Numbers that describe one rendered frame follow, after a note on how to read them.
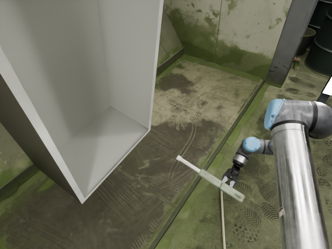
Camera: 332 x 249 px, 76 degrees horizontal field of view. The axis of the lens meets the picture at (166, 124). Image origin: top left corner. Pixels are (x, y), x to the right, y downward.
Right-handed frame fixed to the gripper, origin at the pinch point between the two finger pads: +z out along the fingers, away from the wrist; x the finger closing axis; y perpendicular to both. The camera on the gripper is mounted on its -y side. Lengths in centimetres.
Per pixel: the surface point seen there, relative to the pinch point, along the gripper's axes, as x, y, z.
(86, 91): 95, -42, -4
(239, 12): 64, 36, -162
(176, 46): 124, 88, -130
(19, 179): 130, 4, 75
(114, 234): 45, 0, 62
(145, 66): 66, -55, -28
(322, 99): -26, -4, -85
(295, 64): -14, 102, -183
